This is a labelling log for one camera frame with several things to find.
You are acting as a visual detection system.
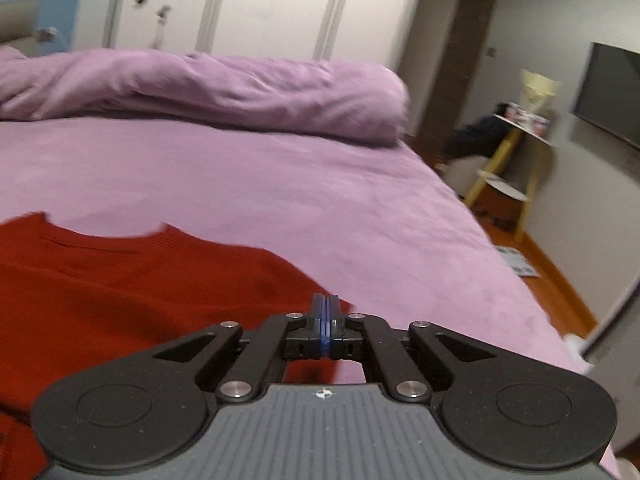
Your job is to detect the yellow side table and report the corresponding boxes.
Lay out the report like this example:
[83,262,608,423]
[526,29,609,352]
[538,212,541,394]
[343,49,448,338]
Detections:
[464,111,557,242]

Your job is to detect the wall television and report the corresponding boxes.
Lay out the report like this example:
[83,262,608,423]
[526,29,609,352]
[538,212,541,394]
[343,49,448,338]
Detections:
[571,41,640,152]

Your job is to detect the purple bed sheet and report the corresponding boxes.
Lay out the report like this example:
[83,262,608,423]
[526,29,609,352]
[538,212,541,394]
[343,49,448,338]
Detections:
[0,117,588,480]

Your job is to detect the cream wrapped bouquet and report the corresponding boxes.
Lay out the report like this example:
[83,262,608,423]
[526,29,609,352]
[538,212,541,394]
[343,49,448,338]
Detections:
[517,68,562,117]

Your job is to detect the grey and white box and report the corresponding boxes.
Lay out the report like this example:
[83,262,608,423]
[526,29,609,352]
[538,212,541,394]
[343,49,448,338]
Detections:
[564,274,640,377]

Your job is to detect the purple duvet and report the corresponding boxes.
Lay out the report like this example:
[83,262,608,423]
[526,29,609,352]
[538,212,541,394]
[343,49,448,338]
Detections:
[0,45,413,148]

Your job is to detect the dark clothes pile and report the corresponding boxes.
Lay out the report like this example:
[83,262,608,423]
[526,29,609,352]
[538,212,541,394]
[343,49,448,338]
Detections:
[444,102,517,162]

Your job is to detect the white wardrobe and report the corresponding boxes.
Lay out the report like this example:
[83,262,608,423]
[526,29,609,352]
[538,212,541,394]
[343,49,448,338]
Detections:
[75,0,432,77]

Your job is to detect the grey bed headboard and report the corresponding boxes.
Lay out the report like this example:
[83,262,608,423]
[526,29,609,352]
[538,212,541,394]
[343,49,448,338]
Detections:
[0,0,43,45]

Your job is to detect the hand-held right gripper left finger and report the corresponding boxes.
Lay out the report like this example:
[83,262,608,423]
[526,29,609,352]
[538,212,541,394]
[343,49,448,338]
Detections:
[152,292,327,406]

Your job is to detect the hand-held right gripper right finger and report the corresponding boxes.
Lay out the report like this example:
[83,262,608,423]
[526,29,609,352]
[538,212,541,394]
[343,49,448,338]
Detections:
[325,292,497,405]

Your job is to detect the dark wooden door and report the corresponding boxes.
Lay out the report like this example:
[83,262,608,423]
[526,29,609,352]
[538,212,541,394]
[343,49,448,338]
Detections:
[419,0,498,147]

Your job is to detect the pink boxes on table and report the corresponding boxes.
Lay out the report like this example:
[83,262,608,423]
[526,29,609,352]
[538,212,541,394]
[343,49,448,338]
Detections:
[505,101,552,137]

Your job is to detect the red knit sweater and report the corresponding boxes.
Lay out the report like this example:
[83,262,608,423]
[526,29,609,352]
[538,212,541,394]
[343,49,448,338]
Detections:
[0,212,357,480]

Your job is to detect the grey floor scale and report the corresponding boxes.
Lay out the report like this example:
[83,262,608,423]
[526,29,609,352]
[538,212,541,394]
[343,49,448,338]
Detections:
[494,246,539,278]

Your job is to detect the round white-topped stool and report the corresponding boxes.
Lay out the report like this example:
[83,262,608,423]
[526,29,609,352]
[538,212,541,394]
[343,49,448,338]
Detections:
[477,170,532,204]

